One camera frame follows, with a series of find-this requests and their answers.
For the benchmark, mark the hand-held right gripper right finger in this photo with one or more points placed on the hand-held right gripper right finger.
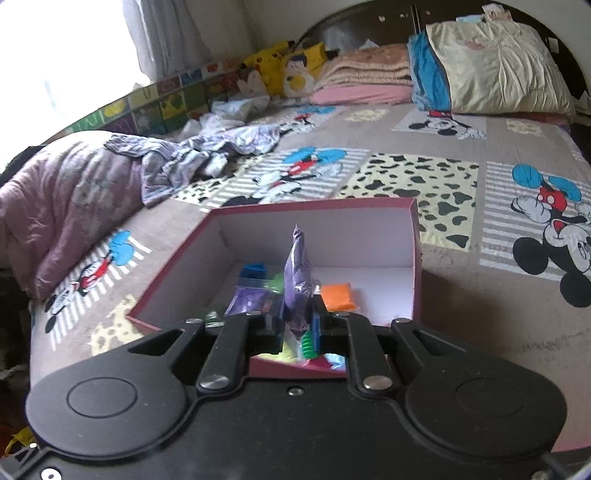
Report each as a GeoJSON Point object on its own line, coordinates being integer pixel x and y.
{"type": "Point", "coordinates": [316, 330]}

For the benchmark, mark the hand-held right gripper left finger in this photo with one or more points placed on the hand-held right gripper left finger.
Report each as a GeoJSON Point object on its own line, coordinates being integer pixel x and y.
{"type": "Point", "coordinates": [272, 331]}

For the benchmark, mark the orange clay packet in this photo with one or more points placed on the orange clay packet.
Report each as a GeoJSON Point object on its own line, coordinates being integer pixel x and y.
{"type": "Point", "coordinates": [339, 296]}

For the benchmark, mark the lavender clay packet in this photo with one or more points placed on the lavender clay packet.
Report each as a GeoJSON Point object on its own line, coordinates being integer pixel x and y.
{"type": "Point", "coordinates": [298, 277]}

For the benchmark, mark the pink cardboard box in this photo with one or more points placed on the pink cardboard box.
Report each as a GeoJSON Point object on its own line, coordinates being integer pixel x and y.
{"type": "Point", "coordinates": [369, 240]}

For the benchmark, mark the cartoon printed bed sheet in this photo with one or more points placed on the cartoon printed bed sheet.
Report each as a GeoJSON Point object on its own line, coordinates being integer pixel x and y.
{"type": "Point", "coordinates": [461, 286]}

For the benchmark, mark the crumpled grey clothes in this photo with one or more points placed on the crumpled grey clothes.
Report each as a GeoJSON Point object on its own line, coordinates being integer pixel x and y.
{"type": "Point", "coordinates": [194, 157]}

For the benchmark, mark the crumpled white cloth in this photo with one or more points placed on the crumpled white cloth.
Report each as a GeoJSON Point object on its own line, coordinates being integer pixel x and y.
{"type": "Point", "coordinates": [231, 110]}

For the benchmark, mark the purple quilt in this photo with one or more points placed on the purple quilt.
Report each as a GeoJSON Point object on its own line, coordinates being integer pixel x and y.
{"type": "Point", "coordinates": [69, 203]}

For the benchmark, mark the white plush toy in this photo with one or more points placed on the white plush toy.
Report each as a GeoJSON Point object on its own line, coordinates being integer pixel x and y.
{"type": "Point", "coordinates": [253, 85]}

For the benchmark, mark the folded pink blanket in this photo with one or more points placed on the folded pink blanket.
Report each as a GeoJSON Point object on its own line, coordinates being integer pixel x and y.
{"type": "Point", "coordinates": [364, 76]}

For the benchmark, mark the colourful foam letter mat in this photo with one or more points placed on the colourful foam letter mat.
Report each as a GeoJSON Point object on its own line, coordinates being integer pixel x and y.
{"type": "Point", "coordinates": [152, 99]}

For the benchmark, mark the yellow cartoon cushion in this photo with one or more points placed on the yellow cartoon cushion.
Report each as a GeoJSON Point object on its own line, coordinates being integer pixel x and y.
{"type": "Point", "coordinates": [300, 69]}

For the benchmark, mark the yellow mouse plush toy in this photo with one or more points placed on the yellow mouse plush toy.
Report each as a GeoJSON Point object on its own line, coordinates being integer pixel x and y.
{"type": "Point", "coordinates": [265, 60]}

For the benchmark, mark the yellow plastic bag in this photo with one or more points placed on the yellow plastic bag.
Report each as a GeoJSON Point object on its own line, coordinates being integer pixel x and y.
{"type": "Point", "coordinates": [21, 437]}

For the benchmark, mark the blue pillow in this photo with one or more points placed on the blue pillow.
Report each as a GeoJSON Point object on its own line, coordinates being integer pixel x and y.
{"type": "Point", "coordinates": [429, 74]}

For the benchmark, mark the white window curtain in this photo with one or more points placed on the white window curtain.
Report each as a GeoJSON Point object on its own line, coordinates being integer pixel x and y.
{"type": "Point", "coordinates": [184, 37]}

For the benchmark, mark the dark wooden headboard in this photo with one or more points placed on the dark wooden headboard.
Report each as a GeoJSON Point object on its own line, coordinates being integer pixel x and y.
{"type": "Point", "coordinates": [360, 23]}

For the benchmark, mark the cream pillow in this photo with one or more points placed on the cream pillow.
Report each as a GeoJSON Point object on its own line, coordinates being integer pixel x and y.
{"type": "Point", "coordinates": [503, 64]}

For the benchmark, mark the small paper packet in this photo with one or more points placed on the small paper packet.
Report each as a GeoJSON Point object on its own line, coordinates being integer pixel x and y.
{"type": "Point", "coordinates": [497, 13]}

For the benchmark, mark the white wall switch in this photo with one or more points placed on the white wall switch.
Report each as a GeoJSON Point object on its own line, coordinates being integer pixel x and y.
{"type": "Point", "coordinates": [554, 45]}

